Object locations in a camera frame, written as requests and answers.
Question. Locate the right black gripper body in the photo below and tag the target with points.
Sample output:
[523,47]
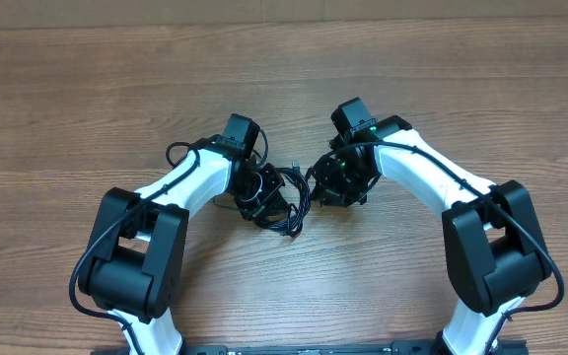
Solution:
[343,182]

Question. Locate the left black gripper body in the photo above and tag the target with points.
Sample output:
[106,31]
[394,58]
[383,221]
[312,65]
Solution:
[259,190]

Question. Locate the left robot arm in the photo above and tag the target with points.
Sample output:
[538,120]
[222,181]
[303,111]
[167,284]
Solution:
[131,267]

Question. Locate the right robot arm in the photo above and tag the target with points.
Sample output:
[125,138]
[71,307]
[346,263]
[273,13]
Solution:
[494,247]

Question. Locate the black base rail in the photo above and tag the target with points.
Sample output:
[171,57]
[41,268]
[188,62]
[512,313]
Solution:
[308,349]

